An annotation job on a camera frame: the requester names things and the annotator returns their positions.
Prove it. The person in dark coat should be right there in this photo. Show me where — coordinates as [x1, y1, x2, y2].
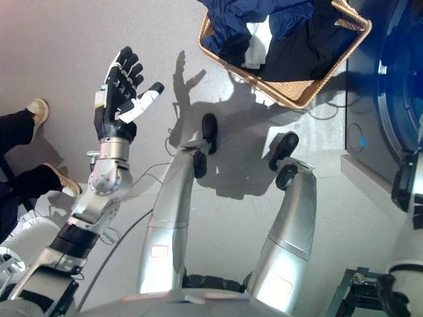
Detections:
[0, 108, 64, 246]

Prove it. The beige shoe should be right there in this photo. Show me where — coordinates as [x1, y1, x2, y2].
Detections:
[25, 98, 50, 125]
[42, 162, 82, 198]

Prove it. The grey front-load washing machine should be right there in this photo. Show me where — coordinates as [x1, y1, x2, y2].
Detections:
[344, 0, 423, 196]

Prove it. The white plinth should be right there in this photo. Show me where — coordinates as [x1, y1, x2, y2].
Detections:
[340, 154, 403, 199]

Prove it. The black left robot foot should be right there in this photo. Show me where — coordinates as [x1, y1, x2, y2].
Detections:
[192, 113, 219, 179]

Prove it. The navy blue garment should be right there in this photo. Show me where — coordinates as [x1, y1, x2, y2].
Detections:
[199, 0, 318, 69]

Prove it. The black robot foot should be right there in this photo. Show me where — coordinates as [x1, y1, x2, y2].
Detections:
[268, 131, 300, 191]
[192, 113, 219, 179]

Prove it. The woven wicker laundry basket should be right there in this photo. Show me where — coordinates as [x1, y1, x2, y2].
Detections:
[197, 0, 373, 110]

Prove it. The black right robot foot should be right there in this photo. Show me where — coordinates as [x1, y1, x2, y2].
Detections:
[268, 131, 300, 191]

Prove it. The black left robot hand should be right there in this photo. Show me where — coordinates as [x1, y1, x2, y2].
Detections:
[93, 46, 165, 143]

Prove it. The silver robot leg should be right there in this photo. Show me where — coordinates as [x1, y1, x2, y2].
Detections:
[135, 145, 212, 295]
[246, 157, 318, 314]

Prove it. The white garment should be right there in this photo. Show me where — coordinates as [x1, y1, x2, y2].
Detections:
[243, 19, 275, 69]

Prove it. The silver left robot leg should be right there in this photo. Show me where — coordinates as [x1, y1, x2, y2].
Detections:
[135, 145, 212, 295]

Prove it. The silver right robot leg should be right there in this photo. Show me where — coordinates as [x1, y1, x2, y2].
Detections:
[246, 157, 318, 314]

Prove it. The black garment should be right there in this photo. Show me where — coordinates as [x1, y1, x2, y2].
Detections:
[257, 0, 367, 83]

